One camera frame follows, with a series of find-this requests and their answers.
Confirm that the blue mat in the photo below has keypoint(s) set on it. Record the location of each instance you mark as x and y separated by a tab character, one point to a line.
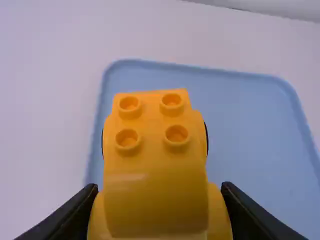
250	125

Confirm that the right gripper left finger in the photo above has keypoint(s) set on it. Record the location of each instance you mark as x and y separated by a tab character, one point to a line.
65	217

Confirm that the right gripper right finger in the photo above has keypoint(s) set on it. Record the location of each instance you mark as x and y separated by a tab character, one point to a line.
252	217

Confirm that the yellow toy car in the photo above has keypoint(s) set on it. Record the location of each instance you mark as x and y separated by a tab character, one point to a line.
155	162

